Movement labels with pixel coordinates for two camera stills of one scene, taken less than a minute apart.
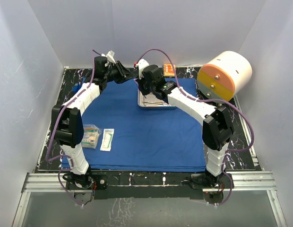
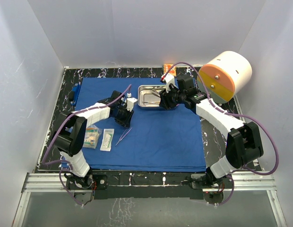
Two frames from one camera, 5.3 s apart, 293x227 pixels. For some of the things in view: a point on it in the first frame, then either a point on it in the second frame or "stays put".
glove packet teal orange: [90, 135] stays put
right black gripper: [140, 82] → [165, 101]
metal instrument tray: [150, 101] stays put
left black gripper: [126, 74] → [126, 122]
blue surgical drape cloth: [118, 135] stays put
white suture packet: [107, 140] stays put
